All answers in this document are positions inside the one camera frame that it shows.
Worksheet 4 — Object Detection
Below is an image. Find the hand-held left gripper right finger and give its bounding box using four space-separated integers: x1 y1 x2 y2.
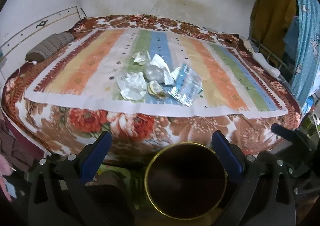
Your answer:
211 130 297 226

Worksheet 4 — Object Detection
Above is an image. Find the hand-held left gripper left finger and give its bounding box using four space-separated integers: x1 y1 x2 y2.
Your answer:
27 130 118 226

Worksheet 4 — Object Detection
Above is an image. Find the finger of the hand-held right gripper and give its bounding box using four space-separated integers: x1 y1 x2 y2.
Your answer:
271 123 298 143

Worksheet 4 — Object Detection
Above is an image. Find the dark round gold-rimmed trash bin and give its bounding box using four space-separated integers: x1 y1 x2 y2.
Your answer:
144 142 228 219

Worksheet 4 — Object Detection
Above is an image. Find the torn printed medicine packet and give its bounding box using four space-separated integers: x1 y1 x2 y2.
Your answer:
166 63 203 107

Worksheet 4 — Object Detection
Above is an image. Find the clear plastic bag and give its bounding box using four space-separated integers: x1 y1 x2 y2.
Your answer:
144 65 165 83

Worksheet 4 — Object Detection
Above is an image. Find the floral bed blanket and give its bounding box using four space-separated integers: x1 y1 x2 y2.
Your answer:
1 14 304 164

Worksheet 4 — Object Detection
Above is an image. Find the white rolled cloth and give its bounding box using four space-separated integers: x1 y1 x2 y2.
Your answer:
244 40 281 78

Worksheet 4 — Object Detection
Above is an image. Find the crumpled white wrapper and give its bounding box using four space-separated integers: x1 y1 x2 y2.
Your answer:
117 71 147 102

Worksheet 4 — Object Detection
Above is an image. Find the small yellow printed wrapper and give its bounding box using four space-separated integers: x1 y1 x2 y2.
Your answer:
147 81 167 98

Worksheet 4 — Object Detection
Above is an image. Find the striped pastel mat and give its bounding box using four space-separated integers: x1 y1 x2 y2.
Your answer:
24 27 288 118

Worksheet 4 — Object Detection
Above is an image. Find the pink cloth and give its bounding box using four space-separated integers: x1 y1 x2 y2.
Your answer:
0 152 15 203

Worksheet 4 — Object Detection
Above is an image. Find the clear yellowish plastic wrapper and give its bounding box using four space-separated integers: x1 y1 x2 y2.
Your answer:
132 51 151 66

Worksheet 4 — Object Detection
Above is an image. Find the crumpled clear plastic wrapper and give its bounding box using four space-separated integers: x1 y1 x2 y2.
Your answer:
149 54 176 85

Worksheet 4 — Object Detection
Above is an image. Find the mustard hanging garment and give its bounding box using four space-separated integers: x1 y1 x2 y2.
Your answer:
250 0 298 57

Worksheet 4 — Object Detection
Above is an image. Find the blue dotted hanging cloth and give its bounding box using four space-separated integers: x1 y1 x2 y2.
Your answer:
282 0 320 114

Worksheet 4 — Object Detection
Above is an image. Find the grey striped pillow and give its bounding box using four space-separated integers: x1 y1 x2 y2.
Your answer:
25 32 75 62

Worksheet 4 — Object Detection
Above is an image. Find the white bed headboard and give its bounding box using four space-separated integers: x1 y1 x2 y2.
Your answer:
0 6 80 67

